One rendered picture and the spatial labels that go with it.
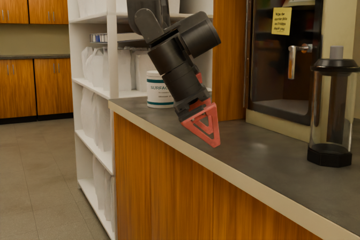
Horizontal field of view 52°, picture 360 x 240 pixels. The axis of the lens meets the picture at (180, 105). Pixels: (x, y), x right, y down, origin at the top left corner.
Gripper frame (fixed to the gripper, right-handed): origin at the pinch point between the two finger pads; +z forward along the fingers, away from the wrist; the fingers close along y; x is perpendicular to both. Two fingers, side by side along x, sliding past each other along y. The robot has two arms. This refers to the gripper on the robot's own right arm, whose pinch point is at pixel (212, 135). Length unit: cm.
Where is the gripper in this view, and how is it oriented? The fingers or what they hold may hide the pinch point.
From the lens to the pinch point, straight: 70.0
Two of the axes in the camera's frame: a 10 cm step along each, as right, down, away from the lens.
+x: -8.7, 4.9, 0.7
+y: -0.1, -1.7, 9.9
